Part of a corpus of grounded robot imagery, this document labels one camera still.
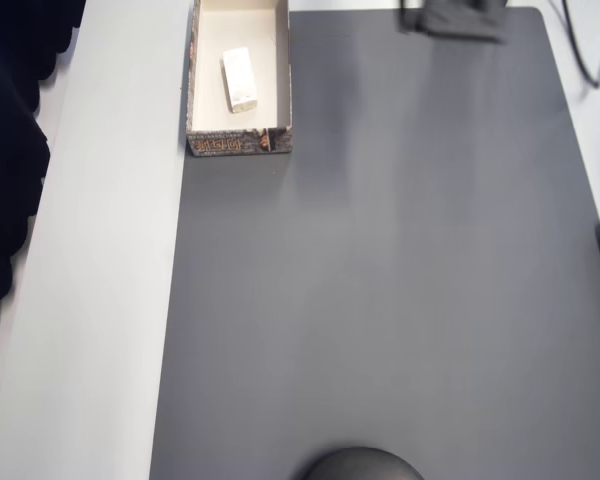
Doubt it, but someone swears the grey table mat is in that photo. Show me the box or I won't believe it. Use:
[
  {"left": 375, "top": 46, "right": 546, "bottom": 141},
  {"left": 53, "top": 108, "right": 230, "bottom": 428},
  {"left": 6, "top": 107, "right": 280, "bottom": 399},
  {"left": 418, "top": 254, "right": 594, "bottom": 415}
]
[{"left": 148, "top": 6, "right": 600, "bottom": 480}]

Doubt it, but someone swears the black round stand base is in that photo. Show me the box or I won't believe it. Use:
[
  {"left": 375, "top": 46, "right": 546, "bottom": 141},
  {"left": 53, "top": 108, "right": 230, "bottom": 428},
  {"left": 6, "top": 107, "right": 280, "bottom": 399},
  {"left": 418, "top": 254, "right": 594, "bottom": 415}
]
[{"left": 299, "top": 446, "right": 426, "bottom": 480}]

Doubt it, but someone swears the thick black camera cable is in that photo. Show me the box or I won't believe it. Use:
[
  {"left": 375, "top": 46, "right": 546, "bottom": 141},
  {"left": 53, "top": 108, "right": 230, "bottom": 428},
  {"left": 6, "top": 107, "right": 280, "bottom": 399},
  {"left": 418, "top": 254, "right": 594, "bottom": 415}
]
[{"left": 559, "top": 0, "right": 600, "bottom": 89}]

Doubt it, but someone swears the stone print cardboard box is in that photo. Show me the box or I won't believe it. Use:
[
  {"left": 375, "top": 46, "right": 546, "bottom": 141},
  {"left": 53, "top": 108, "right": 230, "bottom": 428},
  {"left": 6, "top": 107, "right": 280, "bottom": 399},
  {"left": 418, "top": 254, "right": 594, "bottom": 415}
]
[{"left": 185, "top": 0, "right": 295, "bottom": 158}]

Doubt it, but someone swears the dark blue curtain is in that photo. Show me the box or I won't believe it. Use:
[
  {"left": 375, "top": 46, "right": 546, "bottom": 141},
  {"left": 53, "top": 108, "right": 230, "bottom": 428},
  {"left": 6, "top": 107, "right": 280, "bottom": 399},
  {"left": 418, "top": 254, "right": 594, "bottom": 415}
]
[{"left": 0, "top": 0, "right": 89, "bottom": 451}]

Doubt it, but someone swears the white rectangular block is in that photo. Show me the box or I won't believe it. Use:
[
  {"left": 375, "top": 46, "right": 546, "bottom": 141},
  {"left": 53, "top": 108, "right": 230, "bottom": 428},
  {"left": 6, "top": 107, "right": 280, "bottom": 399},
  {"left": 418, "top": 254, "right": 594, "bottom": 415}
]
[{"left": 221, "top": 46, "right": 259, "bottom": 114}]

